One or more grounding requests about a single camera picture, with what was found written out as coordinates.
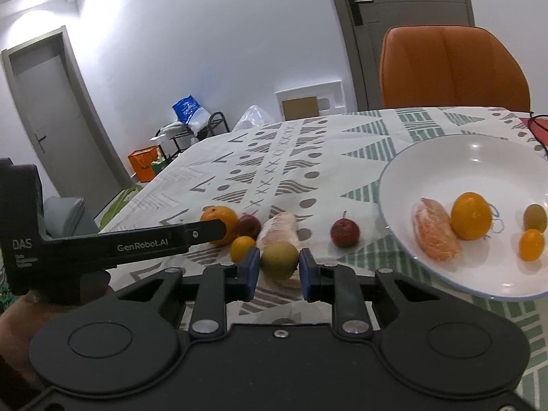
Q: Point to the grey door with handle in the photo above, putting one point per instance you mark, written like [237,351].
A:
[370,30]

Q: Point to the white foam packaging frame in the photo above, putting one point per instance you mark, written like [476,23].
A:
[312,101]

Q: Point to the person's left hand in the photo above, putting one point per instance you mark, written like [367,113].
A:
[19,324]

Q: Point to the small yellow kumquat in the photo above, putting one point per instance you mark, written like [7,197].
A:
[240,247]

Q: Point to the brown green round fruit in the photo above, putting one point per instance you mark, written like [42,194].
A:
[279,260]

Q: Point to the orange leather chair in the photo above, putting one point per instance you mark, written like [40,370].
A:
[449,65]

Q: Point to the black metal rack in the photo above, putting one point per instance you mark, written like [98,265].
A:
[182,136]

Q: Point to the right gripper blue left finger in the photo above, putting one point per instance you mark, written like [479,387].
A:
[218,286]

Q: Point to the dark red small apple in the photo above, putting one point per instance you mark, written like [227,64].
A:
[248,226]

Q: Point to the grey sofa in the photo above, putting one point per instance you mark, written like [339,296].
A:
[68,217]

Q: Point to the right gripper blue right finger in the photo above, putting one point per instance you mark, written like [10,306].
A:
[338,286]

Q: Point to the red orange cat mat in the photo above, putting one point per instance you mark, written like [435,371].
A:
[537,124]

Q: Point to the red crabapple with stem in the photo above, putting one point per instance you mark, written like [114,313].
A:
[345,233]

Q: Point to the white enamel bowl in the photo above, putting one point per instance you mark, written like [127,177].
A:
[507,175]

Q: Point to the large orange mandarin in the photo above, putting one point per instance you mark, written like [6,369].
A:
[470,216]

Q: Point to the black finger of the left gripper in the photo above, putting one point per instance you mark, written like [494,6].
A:
[204,232]

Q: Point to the green yellow round fruit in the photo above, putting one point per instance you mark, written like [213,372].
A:
[535,217]

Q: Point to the clear plastic bag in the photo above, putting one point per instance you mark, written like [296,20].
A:
[253,117]

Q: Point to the peeled pomelo segment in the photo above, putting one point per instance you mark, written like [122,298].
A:
[281,228]
[433,233]

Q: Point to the grey left door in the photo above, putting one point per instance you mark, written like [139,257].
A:
[62,122]

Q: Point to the orange storage box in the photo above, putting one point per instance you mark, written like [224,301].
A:
[141,161]

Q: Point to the blue white plastic bag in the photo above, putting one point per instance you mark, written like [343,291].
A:
[190,112]

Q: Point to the small orange kumquat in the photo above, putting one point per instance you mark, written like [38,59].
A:
[531,245]

